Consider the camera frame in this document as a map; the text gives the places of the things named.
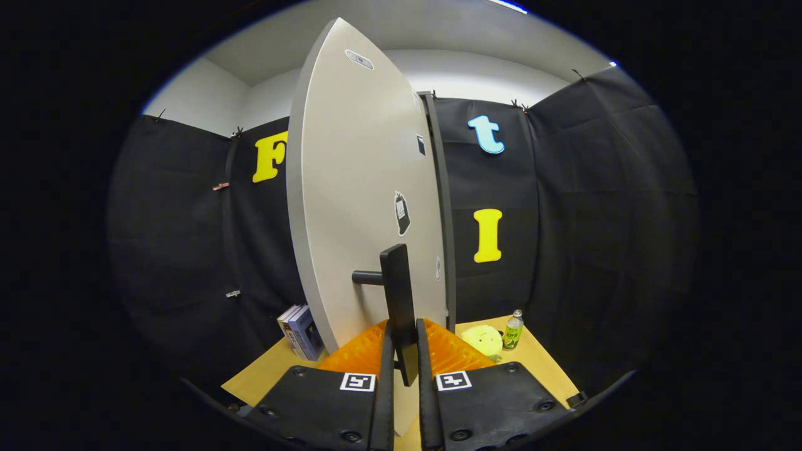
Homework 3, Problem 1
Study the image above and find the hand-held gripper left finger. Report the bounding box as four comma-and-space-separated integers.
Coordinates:
247, 319, 395, 451

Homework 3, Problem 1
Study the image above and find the beige shoe cabinet door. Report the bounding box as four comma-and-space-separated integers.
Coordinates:
286, 18, 449, 436

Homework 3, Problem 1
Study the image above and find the green label drink bottle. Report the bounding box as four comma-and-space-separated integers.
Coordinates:
503, 309, 524, 351

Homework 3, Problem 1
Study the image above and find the black backdrop cloth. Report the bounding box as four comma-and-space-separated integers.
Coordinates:
107, 63, 699, 402

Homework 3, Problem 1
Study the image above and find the white spine book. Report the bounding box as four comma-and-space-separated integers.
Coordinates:
277, 304, 308, 358

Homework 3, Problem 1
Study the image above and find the blue cover book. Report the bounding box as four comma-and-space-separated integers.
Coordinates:
287, 306, 325, 361

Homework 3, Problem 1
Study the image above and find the yellow plush toy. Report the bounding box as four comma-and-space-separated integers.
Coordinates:
462, 324, 504, 360

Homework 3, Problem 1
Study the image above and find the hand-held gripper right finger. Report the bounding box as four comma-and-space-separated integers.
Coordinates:
417, 318, 580, 451

